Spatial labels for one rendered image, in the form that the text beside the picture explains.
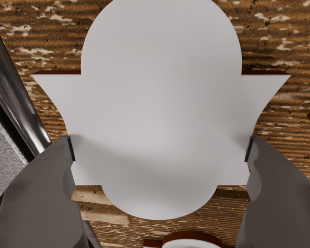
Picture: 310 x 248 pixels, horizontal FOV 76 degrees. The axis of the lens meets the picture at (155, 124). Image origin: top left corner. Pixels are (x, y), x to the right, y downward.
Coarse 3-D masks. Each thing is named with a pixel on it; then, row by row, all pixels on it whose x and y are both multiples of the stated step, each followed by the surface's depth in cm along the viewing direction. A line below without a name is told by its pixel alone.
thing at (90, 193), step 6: (78, 186) 17; (84, 186) 17; (90, 186) 17; (96, 186) 17; (78, 192) 16; (84, 192) 16; (90, 192) 16; (96, 192) 16; (102, 192) 16; (72, 198) 17; (78, 198) 17; (84, 198) 17; (90, 198) 17; (96, 198) 16; (102, 198) 16; (108, 204) 17
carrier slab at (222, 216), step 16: (224, 192) 19; (240, 192) 19; (208, 208) 20; (224, 208) 20; (240, 208) 20; (96, 224) 26; (112, 224) 26; (128, 224) 25; (144, 224) 24; (160, 224) 24; (176, 224) 23; (192, 224) 23; (208, 224) 22; (224, 224) 22; (240, 224) 22; (112, 240) 29; (128, 240) 28; (160, 240) 27; (224, 240) 24
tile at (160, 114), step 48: (144, 0) 8; (192, 0) 8; (96, 48) 9; (144, 48) 9; (192, 48) 9; (240, 48) 9; (96, 96) 10; (144, 96) 10; (192, 96) 11; (240, 96) 11; (96, 144) 12; (144, 144) 12; (192, 144) 12; (240, 144) 12; (144, 192) 14; (192, 192) 14
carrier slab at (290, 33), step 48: (0, 0) 10; (48, 0) 10; (96, 0) 10; (240, 0) 9; (288, 0) 9; (48, 48) 12; (288, 48) 10; (48, 96) 14; (288, 96) 12; (288, 144) 14
